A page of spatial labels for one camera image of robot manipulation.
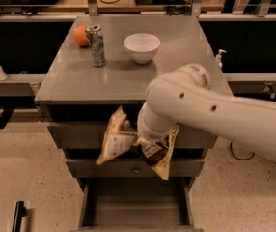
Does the brown chip bag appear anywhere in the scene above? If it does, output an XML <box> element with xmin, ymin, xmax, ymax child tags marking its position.
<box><xmin>96</xmin><ymin>106</ymin><xmax>179</xmax><ymax>180</ymax></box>

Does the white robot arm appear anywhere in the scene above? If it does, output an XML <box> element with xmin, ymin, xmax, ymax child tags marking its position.
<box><xmin>137</xmin><ymin>64</ymin><xmax>276</xmax><ymax>162</ymax></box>

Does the grey drawer cabinet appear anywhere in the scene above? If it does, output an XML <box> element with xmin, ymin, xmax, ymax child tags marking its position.
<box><xmin>34</xmin><ymin>14</ymin><xmax>235</xmax><ymax>232</ymax></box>

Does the top drawer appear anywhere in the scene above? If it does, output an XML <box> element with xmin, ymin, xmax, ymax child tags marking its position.
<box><xmin>47</xmin><ymin>122</ymin><xmax>217</xmax><ymax>149</ymax></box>

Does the middle drawer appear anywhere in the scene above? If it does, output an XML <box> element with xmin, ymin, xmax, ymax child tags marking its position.
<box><xmin>66</xmin><ymin>159</ymin><xmax>204</xmax><ymax>178</ymax></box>

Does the open bottom drawer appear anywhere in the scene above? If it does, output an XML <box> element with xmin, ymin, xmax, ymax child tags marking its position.
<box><xmin>69</xmin><ymin>178</ymin><xmax>204</xmax><ymax>232</ymax></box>

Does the white bowl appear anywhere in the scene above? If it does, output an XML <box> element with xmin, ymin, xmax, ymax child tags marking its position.
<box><xmin>124</xmin><ymin>33</ymin><xmax>161</xmax><ymax>64</ymax></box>

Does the silver drink can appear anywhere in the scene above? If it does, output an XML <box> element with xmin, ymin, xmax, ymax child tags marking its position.
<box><xmin>85</xmin><ymin>23</ymin><xmax>106</xmax><ymax>67</ymax></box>

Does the small white pump bottle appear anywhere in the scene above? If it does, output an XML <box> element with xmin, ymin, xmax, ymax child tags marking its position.
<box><xmin>215</xmin><ymin>49</ymin><xmax>227</xmax><ymax>69</ymax></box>

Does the orange fruit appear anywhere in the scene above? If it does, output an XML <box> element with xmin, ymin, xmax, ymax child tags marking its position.
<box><xmin>73</xmin><ymin>26</ymin><xmax>89</xmax><ymax>47</ymax></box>

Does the black bar on floor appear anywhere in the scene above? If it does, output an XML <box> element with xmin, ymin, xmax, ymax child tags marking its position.
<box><xmin>12</xmin><ymin>201</ymin><xmax>26</xmax><ymax>232</ymax></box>

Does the black power cable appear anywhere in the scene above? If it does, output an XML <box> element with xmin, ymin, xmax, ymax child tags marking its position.
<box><xmin>229</xmin><ymin>141</ymin><xmax>256</xmax><ymax>161</ymax></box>

